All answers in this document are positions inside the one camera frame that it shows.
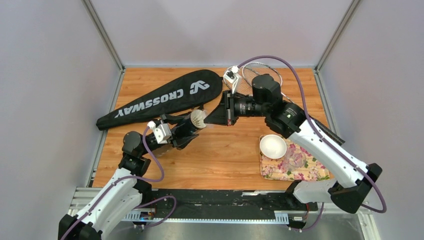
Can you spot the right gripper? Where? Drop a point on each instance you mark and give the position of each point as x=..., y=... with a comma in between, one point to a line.
x=223, y=113

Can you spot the clear glass cup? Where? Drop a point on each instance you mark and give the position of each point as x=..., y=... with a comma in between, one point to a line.
x=294, y=159

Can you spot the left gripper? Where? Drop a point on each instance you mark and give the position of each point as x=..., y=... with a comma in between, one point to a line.
x=181, y=143

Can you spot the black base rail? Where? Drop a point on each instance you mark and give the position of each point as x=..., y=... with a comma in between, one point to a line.
x=208, y=204

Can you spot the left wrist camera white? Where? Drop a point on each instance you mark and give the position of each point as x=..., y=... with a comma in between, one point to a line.
x=161, y=132

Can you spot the floral tray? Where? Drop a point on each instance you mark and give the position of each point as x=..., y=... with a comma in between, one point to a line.
x=273, y=169

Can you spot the white feather shuttlecock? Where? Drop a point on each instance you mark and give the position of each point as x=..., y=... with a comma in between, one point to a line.
x=197, y=118

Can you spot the black Crossway racket bag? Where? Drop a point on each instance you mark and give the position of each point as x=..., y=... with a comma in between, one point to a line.
x=188, y=91

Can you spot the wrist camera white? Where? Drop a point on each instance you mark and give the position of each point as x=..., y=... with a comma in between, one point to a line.
x=232, y=77
x=161, y=132

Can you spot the black shuttlecock tube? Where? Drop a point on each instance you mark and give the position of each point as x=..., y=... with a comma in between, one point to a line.
x=161, y=149

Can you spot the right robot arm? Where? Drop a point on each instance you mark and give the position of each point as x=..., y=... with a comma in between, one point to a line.
x=353, y=179

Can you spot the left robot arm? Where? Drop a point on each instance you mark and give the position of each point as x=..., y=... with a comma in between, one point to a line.
x=128, y=188

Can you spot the silver badminton racket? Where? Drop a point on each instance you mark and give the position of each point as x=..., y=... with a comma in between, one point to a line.
x=279, y=79
x=248, y=72

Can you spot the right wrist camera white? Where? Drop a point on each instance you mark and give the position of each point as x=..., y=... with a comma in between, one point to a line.
x=232, y=77

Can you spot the silver badminton racket right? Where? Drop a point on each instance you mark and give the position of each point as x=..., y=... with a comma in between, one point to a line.
x=279, y=79

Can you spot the clear plastic tube lid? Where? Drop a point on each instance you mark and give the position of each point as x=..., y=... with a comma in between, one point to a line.
x=205, y=113

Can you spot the silver badminton racket left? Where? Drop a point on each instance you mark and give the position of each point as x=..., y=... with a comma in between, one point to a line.
x=248, y=72

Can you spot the white bowl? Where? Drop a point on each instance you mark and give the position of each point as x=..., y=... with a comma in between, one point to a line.
x=273, y=146

